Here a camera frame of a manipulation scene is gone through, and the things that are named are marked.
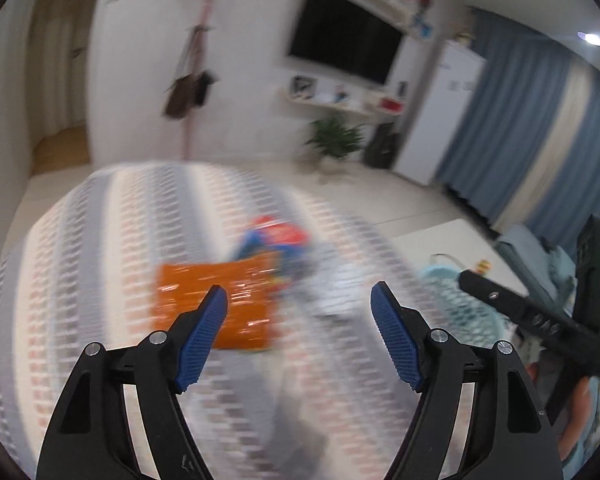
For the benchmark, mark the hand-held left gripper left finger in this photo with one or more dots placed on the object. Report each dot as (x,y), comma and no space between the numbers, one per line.
(205,340)

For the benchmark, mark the black bin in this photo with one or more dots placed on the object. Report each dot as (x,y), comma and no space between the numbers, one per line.
(380,147)

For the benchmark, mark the colourful puzzle cube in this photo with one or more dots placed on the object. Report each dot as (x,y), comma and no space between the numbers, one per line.
(483,266)

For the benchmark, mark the blue red snack packet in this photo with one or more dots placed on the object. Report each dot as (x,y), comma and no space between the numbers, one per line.
(275,240)

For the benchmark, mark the small blue box shelf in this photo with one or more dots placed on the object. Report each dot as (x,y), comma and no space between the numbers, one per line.
(421,25)

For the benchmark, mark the brown hanging bag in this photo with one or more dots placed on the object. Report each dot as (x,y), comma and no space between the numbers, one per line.
(180,95)

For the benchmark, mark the blue beige curtain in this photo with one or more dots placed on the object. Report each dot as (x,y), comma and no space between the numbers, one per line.
(505,110)

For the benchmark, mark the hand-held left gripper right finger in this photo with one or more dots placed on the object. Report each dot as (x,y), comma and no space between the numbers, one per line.
(395,340)

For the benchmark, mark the light blue laundry basket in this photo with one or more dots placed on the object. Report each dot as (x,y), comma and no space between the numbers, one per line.
(460,310)

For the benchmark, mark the white lower wall shelf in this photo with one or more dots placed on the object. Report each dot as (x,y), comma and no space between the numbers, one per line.
(330,105)

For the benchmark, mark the pink coat rack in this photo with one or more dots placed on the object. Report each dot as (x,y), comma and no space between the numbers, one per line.
(206,10)

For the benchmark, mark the black wall television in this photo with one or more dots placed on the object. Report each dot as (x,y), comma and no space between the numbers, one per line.
(345,35)

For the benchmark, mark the black hanging bag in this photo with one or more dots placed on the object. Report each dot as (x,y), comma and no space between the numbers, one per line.
(204,87)

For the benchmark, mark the round red ornament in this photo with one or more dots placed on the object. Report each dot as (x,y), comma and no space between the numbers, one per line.
(425,2)

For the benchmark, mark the red white box shelf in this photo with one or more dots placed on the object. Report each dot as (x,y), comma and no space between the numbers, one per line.
(391,104)

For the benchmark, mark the green potted plant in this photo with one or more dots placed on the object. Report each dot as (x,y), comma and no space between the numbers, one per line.
(335,137)

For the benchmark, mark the striped woven tablecloth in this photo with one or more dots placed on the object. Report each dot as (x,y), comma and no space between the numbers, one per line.
(105,240)

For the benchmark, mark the orange snack packet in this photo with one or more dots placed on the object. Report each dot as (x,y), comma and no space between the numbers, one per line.
(245,310)

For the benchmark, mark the teal sofa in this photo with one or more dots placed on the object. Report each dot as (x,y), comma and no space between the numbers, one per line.
(525,250)

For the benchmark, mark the white door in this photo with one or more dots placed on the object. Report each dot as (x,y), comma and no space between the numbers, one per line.
(5,135)

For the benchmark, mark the white refrigerator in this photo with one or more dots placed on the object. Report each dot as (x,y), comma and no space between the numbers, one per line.
(440,110)

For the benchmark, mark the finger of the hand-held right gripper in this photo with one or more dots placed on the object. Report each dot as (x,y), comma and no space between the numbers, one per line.
(530,315)
(565,390)

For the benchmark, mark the ceiling spotlight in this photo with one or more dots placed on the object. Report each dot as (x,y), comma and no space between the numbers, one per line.
(590,38)

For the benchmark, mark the white coffee table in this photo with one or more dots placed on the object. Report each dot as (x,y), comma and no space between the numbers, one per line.
(445,240)

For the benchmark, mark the white door frame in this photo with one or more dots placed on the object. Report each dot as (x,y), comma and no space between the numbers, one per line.
(92,60)

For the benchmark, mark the person's right forearm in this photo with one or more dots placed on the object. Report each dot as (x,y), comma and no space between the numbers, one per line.
(580,415)

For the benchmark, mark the butterfly picture frame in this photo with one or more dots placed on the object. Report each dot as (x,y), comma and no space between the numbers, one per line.
(302,87)

